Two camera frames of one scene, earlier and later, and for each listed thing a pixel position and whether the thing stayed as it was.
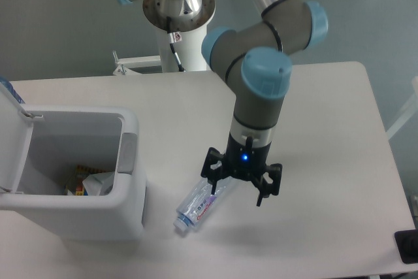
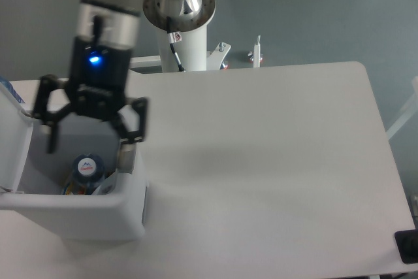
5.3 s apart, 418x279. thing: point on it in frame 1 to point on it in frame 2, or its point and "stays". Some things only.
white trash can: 61,138 stays
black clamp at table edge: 407,242 stays
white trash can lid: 16,129 stays
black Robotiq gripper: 244,162 to 98,80
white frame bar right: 408,113 stays
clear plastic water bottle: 199,202 to 88,169
